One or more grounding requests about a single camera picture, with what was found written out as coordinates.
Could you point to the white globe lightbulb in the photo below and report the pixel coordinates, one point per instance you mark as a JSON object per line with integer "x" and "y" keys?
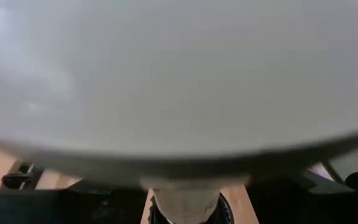
{"x": 179, "y": 77}

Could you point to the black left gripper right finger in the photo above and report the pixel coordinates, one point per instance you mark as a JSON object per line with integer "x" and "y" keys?
{"x": 315, "y": 208}

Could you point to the silver metal lamp base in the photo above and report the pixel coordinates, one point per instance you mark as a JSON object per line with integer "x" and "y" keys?
{"x": 226, "y": 210}

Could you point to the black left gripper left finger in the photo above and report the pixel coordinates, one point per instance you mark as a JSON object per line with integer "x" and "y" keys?
{"x": 57, "y": 207}

